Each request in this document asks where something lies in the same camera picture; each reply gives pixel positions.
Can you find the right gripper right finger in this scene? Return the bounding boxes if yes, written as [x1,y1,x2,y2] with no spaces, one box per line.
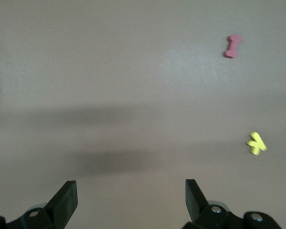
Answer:
[181,178,282,229]

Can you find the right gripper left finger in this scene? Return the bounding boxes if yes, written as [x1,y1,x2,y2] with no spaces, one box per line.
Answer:
[0,180,78,229]

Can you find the yellow foam letter K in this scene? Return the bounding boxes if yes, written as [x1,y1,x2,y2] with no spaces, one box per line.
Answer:
[246,132,267,156]

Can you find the red foam letter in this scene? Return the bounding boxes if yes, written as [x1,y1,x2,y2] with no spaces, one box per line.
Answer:
[223,34,243,59]

